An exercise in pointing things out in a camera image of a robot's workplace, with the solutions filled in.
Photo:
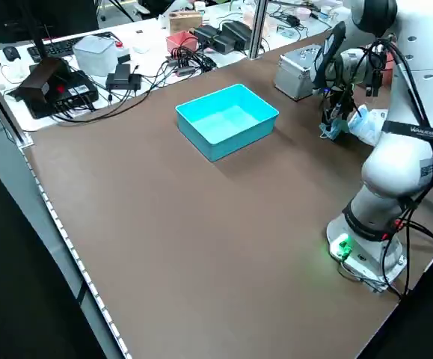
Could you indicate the black monitor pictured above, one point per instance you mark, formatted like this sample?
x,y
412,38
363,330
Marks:
x,y
33,16

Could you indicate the used blue face mask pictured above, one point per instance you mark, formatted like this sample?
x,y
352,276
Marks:
x,y
335,129

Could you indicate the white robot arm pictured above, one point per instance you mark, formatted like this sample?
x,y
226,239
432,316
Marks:
x,y
403,157

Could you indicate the blue plastic box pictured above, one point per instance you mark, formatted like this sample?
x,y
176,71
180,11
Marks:
x,y
227,123

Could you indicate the white computer mouse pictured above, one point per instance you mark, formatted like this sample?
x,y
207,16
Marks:
x,y
140,48

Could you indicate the wooden box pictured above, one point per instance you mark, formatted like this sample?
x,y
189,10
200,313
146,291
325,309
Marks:
x,y
185,18

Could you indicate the aluminium frame post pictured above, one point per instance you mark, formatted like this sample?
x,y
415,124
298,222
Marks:
x,y
258,28

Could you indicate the small red box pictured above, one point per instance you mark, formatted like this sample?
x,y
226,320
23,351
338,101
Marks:
x,y
180,43

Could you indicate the aluminium table edge rail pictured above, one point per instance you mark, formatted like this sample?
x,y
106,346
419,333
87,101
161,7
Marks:
x,y
70,254

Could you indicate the pink plastic box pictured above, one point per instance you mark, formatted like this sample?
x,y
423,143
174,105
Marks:
x,y
387,71

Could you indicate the flat black adapter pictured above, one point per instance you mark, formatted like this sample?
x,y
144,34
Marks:
x,y
124,82

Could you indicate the black power brick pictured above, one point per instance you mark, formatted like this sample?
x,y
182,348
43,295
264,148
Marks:
x,y
235,35
206,34

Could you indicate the small black adapter block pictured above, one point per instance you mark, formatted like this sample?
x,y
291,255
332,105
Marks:
x,y
122,71

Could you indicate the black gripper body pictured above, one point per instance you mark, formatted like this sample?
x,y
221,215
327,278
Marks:
x,y
330,60

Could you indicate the black network switch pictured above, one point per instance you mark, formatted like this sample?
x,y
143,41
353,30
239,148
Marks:
x,y
77,91

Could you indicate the translucent white container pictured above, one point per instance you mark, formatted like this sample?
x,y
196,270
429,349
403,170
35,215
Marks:
x,y
94,56

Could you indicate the black power adapter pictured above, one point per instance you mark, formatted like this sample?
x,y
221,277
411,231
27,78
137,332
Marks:
x,y
293,20

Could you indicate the black keyboard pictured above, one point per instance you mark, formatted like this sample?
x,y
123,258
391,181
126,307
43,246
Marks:
x,y
57,46

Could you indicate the black antenna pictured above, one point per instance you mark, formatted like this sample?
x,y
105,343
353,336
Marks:
x,y
48,41

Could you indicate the wrapped new face mask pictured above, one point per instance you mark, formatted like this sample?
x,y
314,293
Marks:
x,y
369,125

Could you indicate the dark brown box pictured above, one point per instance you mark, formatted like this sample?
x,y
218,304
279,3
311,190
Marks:
x,y
44,80

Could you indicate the black computer mouse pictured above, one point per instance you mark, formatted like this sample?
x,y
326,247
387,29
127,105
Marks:
x,y
11,52

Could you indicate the silver aluminium case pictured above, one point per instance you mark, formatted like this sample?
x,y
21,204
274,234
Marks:
x,y
296,73

